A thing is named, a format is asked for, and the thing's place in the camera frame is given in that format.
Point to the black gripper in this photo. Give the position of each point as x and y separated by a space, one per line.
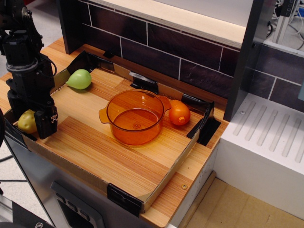
30 88

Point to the yellow toy potato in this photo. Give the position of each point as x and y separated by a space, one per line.
27 123

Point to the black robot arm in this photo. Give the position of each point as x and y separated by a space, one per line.
20 42

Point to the orange transparent plastic pot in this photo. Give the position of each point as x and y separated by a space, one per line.
135 116

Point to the cardboard fence with black tape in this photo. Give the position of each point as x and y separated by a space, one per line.
133 177

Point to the green toy pear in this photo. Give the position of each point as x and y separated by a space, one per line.
80 79

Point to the grey toy oven front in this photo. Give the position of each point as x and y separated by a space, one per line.
68 202

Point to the orange toy fruit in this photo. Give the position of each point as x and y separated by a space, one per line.
179 114

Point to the white toy sink drainboard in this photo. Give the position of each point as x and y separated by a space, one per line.
261 153

